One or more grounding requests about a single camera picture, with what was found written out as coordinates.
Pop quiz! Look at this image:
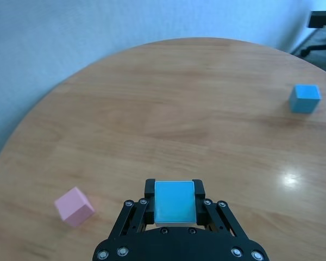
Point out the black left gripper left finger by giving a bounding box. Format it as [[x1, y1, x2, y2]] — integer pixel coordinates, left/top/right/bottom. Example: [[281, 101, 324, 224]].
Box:
[[110, 178, 156, 240]]

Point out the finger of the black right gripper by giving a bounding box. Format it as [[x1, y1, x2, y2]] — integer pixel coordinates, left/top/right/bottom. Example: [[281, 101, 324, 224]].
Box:
[[308, 10, 326, 29]]

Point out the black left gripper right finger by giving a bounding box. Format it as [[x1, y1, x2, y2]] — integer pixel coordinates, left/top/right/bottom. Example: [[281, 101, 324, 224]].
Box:
[[193, 179, 249, 240]]

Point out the blue cube block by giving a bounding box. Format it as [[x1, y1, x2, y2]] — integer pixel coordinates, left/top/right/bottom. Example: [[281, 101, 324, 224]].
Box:
[[154, 179, 197, 228], [289, 84, 322, 114]]

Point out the pink cube block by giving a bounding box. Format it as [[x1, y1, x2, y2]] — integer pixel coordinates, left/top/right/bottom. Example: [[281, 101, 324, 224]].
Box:
[[54, 186, 96, 228]]

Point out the black office chair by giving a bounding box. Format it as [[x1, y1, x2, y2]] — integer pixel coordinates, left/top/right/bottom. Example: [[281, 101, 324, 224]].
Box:
[[300, 27, 326, 58]]

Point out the black floor baseboard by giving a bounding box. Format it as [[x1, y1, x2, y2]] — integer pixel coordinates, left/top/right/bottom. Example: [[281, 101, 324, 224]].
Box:
[[289, 27, 320, 55]]

